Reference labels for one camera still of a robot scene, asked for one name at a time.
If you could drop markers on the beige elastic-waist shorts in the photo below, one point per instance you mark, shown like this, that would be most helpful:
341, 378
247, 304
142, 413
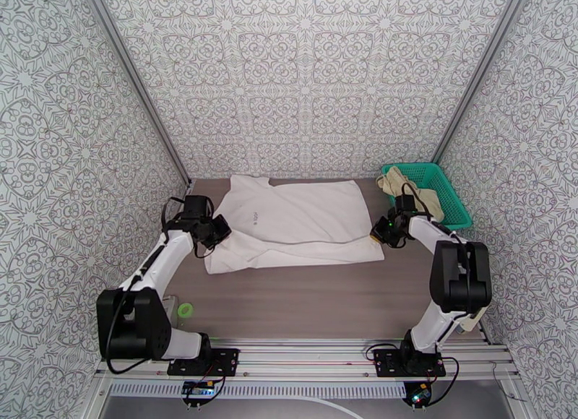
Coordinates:
426, 201

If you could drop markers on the white t-shirt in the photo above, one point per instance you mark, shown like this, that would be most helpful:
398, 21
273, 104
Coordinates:
298, 223

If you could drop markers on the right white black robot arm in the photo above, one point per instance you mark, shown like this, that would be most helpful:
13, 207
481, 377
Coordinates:
460, 277

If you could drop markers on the green plastic laundry basket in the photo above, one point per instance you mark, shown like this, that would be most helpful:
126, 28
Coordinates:
447, 192

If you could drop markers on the green tape roll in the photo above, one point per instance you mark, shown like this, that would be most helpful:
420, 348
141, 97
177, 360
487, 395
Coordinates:
185, 310

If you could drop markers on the grey small box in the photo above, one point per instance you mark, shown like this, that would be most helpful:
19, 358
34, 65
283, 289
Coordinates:
171, 307

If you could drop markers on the beige teal small device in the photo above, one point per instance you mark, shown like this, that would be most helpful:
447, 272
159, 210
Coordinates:
474, 320

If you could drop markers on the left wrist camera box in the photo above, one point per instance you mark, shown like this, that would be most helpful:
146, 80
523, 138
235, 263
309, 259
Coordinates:
196, 205

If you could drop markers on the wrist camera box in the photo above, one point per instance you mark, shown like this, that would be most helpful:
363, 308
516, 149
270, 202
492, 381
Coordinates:
196, 205
404, 202

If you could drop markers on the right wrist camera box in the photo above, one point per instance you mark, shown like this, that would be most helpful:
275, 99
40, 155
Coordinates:
404, 202

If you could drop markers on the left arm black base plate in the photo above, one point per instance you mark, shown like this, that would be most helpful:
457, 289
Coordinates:
225, 361

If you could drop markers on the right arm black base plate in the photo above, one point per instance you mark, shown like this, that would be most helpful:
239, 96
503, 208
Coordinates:
388, 363

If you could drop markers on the aluminium mounting rail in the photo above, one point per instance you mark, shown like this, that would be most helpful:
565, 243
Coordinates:
307, 354

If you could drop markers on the aluminium corner post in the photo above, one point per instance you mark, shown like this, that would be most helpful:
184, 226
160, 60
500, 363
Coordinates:
478, 74
135, 79

